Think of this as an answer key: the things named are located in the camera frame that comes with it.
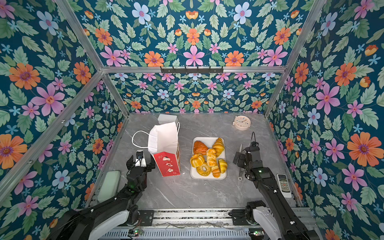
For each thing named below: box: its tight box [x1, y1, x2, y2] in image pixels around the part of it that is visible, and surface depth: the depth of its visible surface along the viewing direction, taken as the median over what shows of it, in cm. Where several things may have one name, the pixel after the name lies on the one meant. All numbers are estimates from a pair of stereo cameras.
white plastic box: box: [157, 114, 178, 125], surface depth 113 cm
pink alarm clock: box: [232, 115, 252, 131], surface depth 113 cm
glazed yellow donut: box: [196, 163, 212, 177], surface depth 88 cm
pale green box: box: [97, 170, 121, 204], surface depth 83 cm
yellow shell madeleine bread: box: [190, 153, 205, 168], surface depth 88 cm
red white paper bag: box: [148, 122, 181, 177], surface depth 80 cm
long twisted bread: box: [206, 148, 217, 168], surface depth 89 cm
